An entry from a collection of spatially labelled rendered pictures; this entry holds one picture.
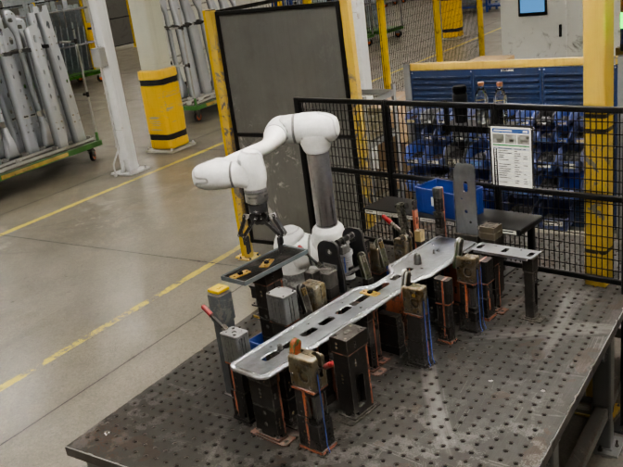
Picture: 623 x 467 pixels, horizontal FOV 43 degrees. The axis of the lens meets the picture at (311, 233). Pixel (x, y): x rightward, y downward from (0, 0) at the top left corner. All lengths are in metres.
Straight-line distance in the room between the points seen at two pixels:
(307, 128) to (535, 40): 6.83
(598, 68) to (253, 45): 3.03
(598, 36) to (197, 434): 2.27
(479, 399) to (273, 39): 3.54
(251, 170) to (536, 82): 2.77
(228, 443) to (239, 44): 3.73
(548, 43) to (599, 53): 6.47
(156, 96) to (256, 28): 5.10
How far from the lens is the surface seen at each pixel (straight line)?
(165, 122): 10.92
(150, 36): 10.83
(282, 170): 6.08
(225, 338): 2.89
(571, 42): 9.99
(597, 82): 3.63
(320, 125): 3.49
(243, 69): 6.08
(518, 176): 3.85
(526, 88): 5.41
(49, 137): 11.14
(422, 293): 3.10
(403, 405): 3.02
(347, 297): 3.18
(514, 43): 10.18
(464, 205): 3.70
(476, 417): 2.93
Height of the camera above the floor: 2.31
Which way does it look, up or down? 19 degrees down
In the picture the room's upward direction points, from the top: 7 degrees counter-clockwise
